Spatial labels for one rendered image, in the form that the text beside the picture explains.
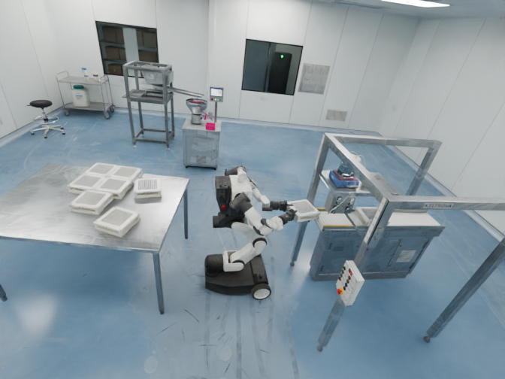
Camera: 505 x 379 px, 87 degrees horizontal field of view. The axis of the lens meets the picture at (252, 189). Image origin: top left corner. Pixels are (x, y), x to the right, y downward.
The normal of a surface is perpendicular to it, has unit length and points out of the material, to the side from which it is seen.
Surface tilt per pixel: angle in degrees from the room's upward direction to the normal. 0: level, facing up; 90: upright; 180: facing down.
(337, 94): 90
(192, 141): 90
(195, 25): 90
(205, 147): 90
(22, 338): 0
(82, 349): 0
